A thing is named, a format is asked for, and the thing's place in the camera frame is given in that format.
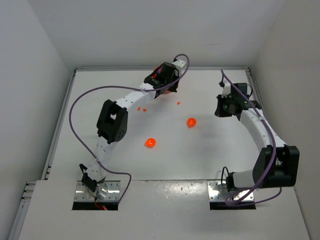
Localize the orange round cone piece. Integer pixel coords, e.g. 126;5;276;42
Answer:
187;117;197;128

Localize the orange heart-shaped piece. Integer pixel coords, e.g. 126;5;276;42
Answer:
144;138;157;148

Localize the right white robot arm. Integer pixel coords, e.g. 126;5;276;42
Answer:
214;82;300;191

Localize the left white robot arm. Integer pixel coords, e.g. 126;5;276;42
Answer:
80;59;188;192

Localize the orange divided round container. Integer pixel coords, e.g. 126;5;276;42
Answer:
152;66;179;96

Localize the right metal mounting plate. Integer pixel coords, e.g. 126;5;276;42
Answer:
207;180;249;203

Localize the metal mounting plate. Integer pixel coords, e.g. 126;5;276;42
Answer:
74;181;121;203
207;180;249;203

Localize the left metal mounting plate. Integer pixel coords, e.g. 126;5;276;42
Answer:
74;181;121;203

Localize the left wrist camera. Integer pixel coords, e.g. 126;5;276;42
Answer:
172;59;188;75

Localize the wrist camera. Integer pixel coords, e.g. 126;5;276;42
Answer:
219;79;232;98
172;59;188;75

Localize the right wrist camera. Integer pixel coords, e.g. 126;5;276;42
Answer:
219;79;232;98

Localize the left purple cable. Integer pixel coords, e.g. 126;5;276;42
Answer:
68;54;190;203

